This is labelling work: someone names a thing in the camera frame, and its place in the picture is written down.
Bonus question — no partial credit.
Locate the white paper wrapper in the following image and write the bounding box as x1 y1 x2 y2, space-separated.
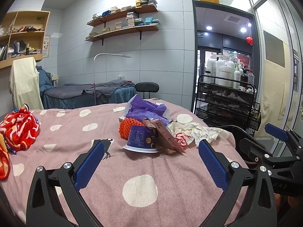
167 122 229 149

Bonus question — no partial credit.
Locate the brown paper snack bag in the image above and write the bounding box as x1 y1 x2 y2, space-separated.
143 119 185 153

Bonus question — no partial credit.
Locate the orange foam fruit net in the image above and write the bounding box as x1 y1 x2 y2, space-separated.
119 118 144 140

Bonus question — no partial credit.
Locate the purple plastic bag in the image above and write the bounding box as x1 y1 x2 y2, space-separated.
123 94 171 125

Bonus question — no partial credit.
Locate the right hand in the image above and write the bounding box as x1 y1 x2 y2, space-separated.
275 193 302 220

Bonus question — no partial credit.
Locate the clear plastic bottle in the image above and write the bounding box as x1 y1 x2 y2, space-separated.
248 70 255 85

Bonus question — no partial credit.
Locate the dark brown bottle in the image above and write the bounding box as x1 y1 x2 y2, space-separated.
240 69 248 89

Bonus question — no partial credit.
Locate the pink polka dot blanket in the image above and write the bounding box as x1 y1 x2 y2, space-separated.
1 104 222 226

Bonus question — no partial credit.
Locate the large white tub jar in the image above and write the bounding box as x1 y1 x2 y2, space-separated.
218 66 233 87

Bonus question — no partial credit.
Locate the red patterned cloth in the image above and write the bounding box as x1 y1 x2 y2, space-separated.
1 105 40 181

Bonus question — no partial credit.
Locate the red hanging ornament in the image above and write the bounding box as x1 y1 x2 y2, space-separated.
246 36 253 46

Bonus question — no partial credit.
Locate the cream cloth covered chair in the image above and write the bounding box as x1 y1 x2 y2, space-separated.
9 57 44 110

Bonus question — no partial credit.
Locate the black round stool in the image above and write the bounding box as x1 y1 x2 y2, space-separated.
135 82 160 98

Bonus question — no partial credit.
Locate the blue massage bed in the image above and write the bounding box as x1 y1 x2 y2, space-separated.
37 66 137 109

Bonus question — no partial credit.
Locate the white arc floor lamp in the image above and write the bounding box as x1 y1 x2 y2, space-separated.
92 53 132 105

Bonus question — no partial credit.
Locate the wooden cubby shelf unit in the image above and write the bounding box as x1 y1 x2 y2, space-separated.
1 11 50 69

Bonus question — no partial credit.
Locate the black wire trolley cart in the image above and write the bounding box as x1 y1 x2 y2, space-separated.
194 75 261 133

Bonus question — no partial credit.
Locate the wall poster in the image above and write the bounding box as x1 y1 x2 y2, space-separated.
42 35 51 58

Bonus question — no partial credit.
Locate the lower wooden wall shelf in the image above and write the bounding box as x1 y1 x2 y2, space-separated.
85 24 160 45

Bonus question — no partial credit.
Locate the wooden wall shelf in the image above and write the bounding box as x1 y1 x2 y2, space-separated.
87 4 158 27
85 24 160 45

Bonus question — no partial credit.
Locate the upper wooden wall shelf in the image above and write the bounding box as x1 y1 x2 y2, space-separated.
87 4 158 27

